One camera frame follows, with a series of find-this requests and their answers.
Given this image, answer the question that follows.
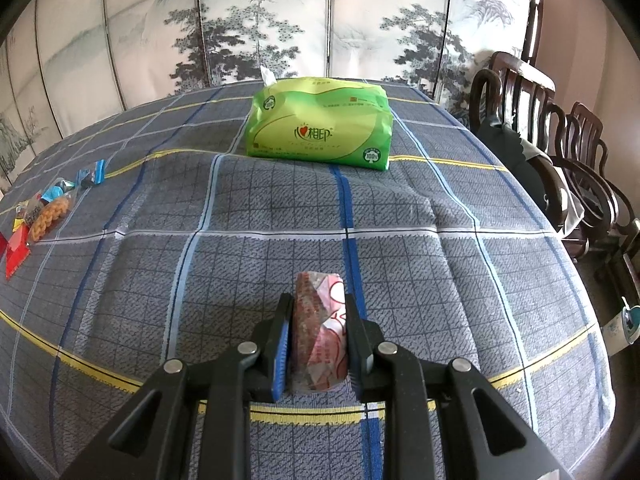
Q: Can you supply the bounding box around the dark wooden frame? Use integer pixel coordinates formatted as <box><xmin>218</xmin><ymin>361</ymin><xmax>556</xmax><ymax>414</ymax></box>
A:
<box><xmin>521</xmin><ymin>0</ymin><xmax>546</xmax><ymax>67</ymax></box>

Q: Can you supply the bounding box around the dark wooden chair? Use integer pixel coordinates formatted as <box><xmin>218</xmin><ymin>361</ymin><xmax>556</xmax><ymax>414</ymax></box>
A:
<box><xmin>470</xmin><ymin>50</ymin><xmax>591</xmax><ymax>261</ymax></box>
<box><xmin>550</xmin><ymin>102</ymin><xmax>640</xmax><ymax>281</ymax></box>

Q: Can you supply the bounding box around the blue snack packet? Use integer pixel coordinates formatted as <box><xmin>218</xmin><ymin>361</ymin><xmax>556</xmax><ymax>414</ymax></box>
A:
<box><xmin>42</xmin><ymin>179</ymin><xmax>76</xmax><ymax>206</ymax></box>

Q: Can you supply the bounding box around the blue wrapped candy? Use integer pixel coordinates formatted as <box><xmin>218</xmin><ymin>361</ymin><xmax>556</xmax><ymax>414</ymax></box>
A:
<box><xmin>75</xmin><ymin>160</ymin><xmax>107</xmax><ymax>189</ymax></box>

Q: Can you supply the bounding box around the grey plaid tablecloth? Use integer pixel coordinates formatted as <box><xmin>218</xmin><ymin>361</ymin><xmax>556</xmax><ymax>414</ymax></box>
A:
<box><xmin>0</xmin><ymin>80</ymin><xmax>616</xmax><ymax>480</ymax></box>

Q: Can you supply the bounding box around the painted landscape folding screen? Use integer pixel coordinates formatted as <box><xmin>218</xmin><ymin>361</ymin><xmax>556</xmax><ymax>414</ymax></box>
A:
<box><xmin>0</xmin><ymin>0</ymin><xmax>533</xmax><ymax>191</ymax></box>

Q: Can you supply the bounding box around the yellow cookie packet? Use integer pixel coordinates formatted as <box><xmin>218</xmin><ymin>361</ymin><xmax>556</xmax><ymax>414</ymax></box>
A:
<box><xmin>12</xmin><ymin>199</ymin><xmax>45</xmax><ymax>231</ymax></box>

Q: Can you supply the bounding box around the fried twist snack packet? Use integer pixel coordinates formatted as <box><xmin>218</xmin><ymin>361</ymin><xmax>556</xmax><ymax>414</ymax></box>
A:
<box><xmin>27</xmin><ymin>192</ymin><xmax>76</xmax><ymax>244</ymax></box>

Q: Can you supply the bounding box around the red snack packet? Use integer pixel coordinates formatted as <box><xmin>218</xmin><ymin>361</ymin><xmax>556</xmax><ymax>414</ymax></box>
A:
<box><xmin>5</xmin><ymin>225</ymin><xmax>31</xmax><ymax>281</ymax></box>

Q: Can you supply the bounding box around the brown cake snack packet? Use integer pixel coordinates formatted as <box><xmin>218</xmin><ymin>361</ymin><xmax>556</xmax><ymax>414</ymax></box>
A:
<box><xmin>291</xmin><ymin>271</ymin><xmax>349</xmax><ymax>395</ymax></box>

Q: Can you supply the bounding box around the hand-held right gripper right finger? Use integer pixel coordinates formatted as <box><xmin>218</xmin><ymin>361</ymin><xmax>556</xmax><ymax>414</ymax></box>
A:
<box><xmin>344</xmin><ymin>292</ymin><xmax>576</xmax><ymax>480</ymax></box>

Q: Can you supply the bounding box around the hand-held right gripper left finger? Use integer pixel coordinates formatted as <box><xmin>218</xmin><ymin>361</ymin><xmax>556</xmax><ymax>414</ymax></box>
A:
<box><xmin>60</xmin><ymin>292</ymin><xmax>296</xmax><ymax>480</ymax></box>

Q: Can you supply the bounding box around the green snack packet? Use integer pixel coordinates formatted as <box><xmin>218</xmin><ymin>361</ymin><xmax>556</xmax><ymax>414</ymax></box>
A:
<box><xmin>245</xmin><ymin>66</ymin><xmax>393</xmax><ymax>172</ymax></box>

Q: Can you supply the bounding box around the dark cloth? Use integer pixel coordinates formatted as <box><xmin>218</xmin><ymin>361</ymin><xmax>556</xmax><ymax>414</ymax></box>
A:
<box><xmin>477</xmin><ymin>115</ymin><xmax>549</xmax><ymax>211</ymax></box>

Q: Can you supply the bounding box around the teal white object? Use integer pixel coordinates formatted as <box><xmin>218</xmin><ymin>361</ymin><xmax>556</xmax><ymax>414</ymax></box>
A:
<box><xmin>619</xmin><ymin>297</ymin><xmax>640</xmax><ymax>346</ymax></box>

